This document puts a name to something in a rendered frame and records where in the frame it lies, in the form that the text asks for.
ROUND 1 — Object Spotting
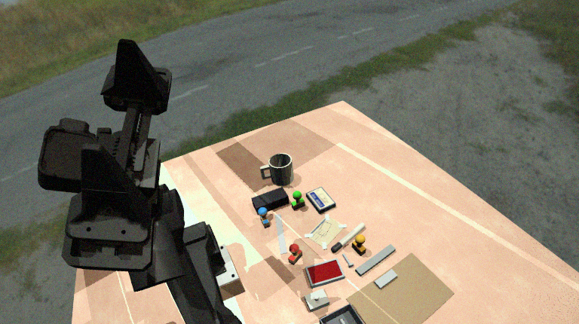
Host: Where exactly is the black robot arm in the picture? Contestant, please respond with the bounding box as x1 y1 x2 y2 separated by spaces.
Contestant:
38 118 243 324

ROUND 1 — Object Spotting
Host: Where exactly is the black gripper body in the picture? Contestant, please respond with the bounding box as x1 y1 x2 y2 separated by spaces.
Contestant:
61 67 172 272

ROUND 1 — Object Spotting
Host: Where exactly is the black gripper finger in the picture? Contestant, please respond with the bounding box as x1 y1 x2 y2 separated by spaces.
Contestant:
100 38 169 102
65 143 152 244

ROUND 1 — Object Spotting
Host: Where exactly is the red-handled rubber stamp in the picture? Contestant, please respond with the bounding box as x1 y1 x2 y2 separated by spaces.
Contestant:
288 244 302 265

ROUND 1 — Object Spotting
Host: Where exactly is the brown rubber stamp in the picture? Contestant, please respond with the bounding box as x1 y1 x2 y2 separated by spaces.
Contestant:
352 234 366 256

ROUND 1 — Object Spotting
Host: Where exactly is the cream and blue stamp pad tin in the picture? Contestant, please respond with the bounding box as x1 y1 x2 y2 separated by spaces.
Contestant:
306 186 335 214

